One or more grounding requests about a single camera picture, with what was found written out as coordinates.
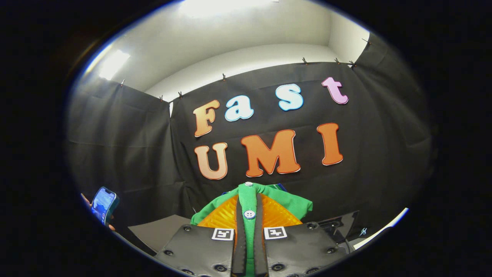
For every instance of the smartphone with blue screen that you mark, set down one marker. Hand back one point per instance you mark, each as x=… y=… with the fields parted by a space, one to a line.
x=103 y=204

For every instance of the long ceiling light strip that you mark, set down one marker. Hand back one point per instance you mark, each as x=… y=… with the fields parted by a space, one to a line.
x=113 y=63

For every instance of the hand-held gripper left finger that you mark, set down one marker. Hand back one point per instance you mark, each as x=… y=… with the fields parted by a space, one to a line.
x=240 y=246

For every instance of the row of cloth clips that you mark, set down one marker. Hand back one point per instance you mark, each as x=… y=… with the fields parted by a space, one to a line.
x=223 y=77

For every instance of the green polo shirt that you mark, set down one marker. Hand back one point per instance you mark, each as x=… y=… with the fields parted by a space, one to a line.
x=292 y=204

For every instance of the ceiling light panel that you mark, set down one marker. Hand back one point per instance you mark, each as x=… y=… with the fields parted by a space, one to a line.
x=223 y=5

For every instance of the black backdrop cloth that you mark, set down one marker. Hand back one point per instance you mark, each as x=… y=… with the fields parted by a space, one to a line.
x=365 y=173

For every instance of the white sheet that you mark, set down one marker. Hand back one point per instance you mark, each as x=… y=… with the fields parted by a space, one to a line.
x=384 y=227

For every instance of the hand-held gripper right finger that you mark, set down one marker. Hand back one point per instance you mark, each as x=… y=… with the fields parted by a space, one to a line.
x=260 y=246

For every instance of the grey flat box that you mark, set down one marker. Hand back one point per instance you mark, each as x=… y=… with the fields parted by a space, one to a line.
x=161 y=231

